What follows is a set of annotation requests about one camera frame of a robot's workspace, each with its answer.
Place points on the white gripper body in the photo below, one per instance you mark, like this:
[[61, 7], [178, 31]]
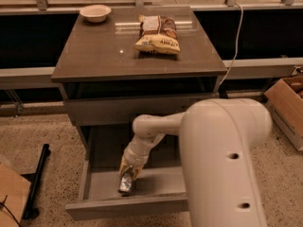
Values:
[[133, 159]]

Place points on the silver blue redbull can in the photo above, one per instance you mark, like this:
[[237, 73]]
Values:
[[126, 182]]

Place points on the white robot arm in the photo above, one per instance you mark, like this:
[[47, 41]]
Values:
[[215, 137]]

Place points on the open grey middle drawer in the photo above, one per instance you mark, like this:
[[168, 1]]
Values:
[[158, 189]]

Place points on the closed grey top drawer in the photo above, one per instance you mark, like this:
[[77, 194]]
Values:
[[120, 110]]

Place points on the grey drawer cabinet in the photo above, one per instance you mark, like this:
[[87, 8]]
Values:
[[99, 60]]

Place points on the black metal pole stand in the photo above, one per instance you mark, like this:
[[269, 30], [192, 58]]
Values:
[[30, 211]]

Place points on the yellow brown chip bag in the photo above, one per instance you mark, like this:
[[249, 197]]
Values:
[[158, 35]]

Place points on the white paper bowl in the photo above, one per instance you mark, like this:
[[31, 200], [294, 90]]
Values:
[[95, 13]]

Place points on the cardboard box on floor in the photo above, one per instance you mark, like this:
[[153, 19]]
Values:
[[285, 102]]

